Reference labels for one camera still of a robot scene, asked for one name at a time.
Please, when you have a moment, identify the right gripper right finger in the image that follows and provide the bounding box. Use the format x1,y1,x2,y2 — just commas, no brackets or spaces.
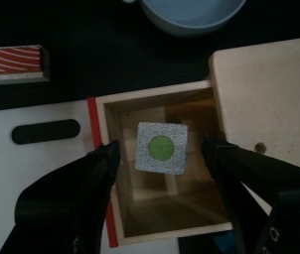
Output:
201,134,300,254

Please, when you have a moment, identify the sushi roll with green centre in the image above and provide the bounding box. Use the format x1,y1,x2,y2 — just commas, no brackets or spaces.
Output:
134,121,190,176

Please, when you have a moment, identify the red striped salmon sushi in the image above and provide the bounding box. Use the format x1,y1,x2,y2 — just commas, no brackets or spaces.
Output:
0,44,52,86

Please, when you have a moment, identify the wooden box with slot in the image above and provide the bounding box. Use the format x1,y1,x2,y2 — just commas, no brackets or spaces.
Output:
208,35,300,216

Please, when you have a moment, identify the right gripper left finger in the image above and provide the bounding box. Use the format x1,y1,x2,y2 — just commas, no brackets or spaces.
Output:
0,139,122,254

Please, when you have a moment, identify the wooden drawer with red front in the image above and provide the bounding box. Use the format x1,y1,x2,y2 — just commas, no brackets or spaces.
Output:
86,79,234,249

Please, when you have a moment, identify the light blue bowl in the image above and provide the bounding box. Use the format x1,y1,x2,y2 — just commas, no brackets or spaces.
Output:
122,0,248,37

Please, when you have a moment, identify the white cutting board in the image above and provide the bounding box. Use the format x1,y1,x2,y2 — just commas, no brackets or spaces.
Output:
0,98,182,254

